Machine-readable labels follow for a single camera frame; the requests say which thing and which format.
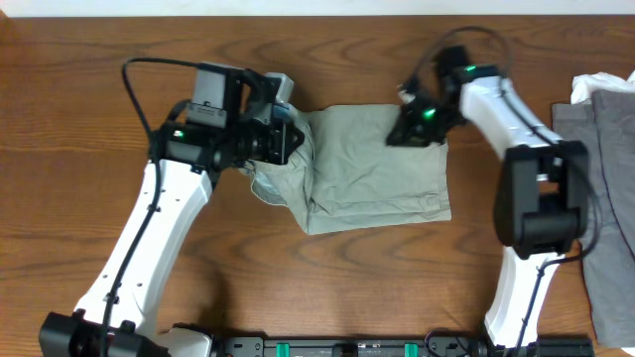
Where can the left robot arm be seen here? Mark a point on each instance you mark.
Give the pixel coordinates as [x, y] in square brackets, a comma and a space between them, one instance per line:
[117, 316]

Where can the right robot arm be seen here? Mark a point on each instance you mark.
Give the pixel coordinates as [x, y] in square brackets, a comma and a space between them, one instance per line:
[541, 202]

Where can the white crumpled cloth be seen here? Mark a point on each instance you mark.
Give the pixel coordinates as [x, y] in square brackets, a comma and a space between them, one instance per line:
[582, 86]

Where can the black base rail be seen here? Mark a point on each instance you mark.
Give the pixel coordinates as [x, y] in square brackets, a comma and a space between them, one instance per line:
[438, 343]

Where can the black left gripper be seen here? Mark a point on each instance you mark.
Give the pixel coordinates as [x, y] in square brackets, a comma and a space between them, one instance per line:
[279, 147]

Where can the grey folded garment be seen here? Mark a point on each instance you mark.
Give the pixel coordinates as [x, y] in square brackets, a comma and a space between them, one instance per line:
[605, 124]

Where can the khaki green shorts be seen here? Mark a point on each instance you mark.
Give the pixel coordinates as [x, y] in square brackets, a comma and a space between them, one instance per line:
[344, 176]

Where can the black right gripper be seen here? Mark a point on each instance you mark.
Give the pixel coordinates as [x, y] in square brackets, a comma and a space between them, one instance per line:
[411, 133]

